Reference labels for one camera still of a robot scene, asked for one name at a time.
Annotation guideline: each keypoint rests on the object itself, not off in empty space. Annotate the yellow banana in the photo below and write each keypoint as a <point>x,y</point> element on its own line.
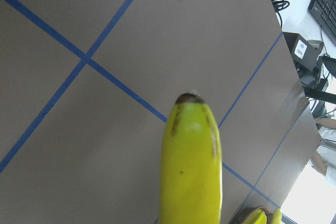
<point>276,217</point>
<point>191,187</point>

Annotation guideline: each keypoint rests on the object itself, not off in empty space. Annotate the wooden fruit basket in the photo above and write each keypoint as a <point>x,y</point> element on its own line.
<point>238,219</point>

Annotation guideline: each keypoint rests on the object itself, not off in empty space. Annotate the black labelled box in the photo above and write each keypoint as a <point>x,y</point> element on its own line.
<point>303,52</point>

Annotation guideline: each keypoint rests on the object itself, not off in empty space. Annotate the yellow green fruit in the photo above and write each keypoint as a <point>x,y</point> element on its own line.
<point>256,216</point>

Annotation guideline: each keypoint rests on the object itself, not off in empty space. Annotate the person in white shirt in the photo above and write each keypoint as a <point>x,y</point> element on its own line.
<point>323,158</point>

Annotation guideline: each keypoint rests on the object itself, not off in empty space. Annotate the black keyboard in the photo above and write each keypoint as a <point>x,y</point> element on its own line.
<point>324,13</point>

